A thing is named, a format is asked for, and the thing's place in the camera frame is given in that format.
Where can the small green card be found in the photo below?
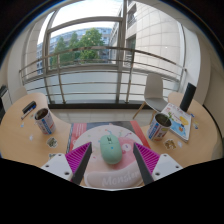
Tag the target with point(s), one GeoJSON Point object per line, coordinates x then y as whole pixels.
{"type": "Point", "coordinates": [52, 155]}

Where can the black cylindrical speaker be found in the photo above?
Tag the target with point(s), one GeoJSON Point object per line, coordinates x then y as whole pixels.
{"type": "Point", "coordinates": [187, 97]}

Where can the small round sticker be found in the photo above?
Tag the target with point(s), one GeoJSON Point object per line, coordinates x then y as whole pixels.
{"type": "Point", "coordinates": [52, 142]}

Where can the white chair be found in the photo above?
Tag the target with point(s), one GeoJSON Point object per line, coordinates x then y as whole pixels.
{"type": "Point", "coordinates": [154, 91]}

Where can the small yellow sticker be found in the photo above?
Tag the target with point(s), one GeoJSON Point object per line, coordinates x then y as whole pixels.
{"type": "Point", "coordinates": [170, 144]}

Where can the black and blue stapler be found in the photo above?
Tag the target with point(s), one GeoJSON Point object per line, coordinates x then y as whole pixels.
{"type": "Point", "coordinates": [28, 108]}

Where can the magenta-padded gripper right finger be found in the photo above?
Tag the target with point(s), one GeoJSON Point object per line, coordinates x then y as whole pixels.
{"type": "Point", "coordinates": [163, 165]}

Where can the mint green computer mouse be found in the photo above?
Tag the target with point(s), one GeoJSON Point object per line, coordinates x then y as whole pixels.
{"type": "Point", "coordinates": [111, 150]}

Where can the white picture booklet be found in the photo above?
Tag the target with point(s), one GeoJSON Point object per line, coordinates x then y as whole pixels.
{"type": "Point", "coordinates": [181, 123]}

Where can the red book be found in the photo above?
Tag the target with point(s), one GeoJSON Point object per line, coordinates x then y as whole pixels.
{"type": "Point", "coordinates": [78, 130]}

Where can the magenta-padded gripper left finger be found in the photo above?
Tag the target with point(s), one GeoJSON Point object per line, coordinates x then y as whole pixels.
{"type": "Point", "coordinates": [60, 165]}

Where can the pink and white mouse pad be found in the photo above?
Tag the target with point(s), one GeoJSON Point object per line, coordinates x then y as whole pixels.
{"type": "Point", "coordinates": [110, 173]}

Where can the printed white paper cup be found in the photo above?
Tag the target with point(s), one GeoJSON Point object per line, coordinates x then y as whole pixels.
{"type": "Point", "coordinates": [45, 121]}
{"type": "Point", "coordinates": [158, 128]}

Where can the black and white printer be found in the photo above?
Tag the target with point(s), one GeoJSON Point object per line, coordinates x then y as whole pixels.
{"type": "Point", "coordinates": [2, 103]}

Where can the metal balcony railing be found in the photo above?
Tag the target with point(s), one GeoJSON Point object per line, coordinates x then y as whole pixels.
{"type": "Point", "coordinates": [90, 48]}

